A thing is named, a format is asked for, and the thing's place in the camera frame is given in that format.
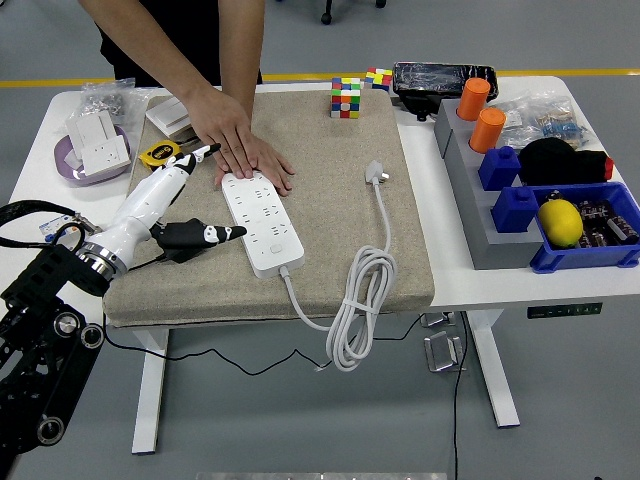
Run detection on person's right hand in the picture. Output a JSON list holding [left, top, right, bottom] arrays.
[[184, 85, 262, 180]]

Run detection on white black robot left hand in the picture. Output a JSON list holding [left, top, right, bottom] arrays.
[[88, 143, 249, 275]]

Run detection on person's left hand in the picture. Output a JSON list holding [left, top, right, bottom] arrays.
[[214, 129, 296, 197]]

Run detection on white power strip with cord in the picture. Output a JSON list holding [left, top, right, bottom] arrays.
[[220, 159, 400, 374]]

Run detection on yellow tape measure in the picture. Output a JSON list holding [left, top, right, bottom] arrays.
[[138, 139, 184, 174]]

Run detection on grey-brown fabric mat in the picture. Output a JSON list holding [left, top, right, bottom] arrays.
[[102, 89, 436, 329]]

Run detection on purple plate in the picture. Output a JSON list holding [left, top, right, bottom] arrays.
[[53, 124, 133, 188]]

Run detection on white blue circuit breaker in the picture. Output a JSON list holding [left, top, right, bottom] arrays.
[[38, 213, 86, 247]]

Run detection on large colourful puzzle cube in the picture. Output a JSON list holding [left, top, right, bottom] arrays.
[[329, 76, 363, 120]]

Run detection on person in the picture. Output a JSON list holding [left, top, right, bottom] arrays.
[[97, 0, 265, 89]]

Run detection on clear bag metal screws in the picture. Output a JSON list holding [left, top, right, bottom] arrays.
[[79, 78, 154, 126]]

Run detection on small colourful puzzle cube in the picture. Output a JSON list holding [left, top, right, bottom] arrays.
[[363, 67, 394, 94]]

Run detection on black chair base castor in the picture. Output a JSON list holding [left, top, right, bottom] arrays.
[[319, 0, 389, 26]]

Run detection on small black device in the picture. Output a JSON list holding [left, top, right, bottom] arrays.
[[401, 94, 442, 123]]

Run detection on black plastic-wrapped box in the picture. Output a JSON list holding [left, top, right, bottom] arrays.
[[392, 61, 500, 104]]

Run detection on white table leg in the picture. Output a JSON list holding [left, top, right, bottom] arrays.
[[462, 309, 521, 430], [131, 327, 171, 456]]

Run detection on grey stepped block base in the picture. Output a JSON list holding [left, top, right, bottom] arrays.
[[433, 97, 546, 272]]

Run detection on orange plastic cylinder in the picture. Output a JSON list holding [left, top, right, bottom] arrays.
[[457, 77, 492, 122], [468, 107, 508, 154]]

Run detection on small blue studded block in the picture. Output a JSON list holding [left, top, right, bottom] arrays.
[[478, 145, 523, 192]]

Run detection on large blue studded block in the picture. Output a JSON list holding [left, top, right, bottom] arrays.
[[490, 185, 544, 235]]

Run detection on clear bag white parts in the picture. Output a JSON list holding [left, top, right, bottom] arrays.
[[499, 97, 544, 149]]

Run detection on black fabric bundle red end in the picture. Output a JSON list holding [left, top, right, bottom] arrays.
[[518, 137, 615, 187]]

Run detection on clear bag blue parts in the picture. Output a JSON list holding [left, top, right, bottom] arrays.
[[534, 94, 594, 151]]

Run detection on yellow lemon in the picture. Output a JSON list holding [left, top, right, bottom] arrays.
[[537, 199, 585, 249]]

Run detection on blue plastic bin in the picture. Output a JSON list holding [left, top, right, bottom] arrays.
[[529, 181, 640, 275]]

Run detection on black table control panel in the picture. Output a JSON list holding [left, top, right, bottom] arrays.
[[526, 302, 604, 320]]

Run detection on dark capacitors pile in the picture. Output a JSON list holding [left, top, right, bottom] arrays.
[[574, 197, 640, 250]]

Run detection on beige wall switch panel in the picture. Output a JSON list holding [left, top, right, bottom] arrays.
[[162, 119, 199, 141]]

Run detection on white wall switch panel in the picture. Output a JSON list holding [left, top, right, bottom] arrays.
[[145, 96, 194, 132]]

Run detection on white wall socket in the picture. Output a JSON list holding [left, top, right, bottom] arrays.
[[79, 137, 130, 177]]

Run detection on white blank switch plate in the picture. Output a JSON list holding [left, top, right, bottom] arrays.
[[65, 110, 120, 154]]

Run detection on thin black cable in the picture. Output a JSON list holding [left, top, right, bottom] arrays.
[[347, 313, 419, 351]]

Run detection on small silver metal bracket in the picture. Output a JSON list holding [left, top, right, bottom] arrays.
[[418, 312, 457, 330]]

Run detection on large silver metal bracket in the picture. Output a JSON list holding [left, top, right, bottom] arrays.
[[423, 330, 469, 374]]

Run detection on black floor power cable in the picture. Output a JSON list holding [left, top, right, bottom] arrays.
[[452, 312, 471, 480]]

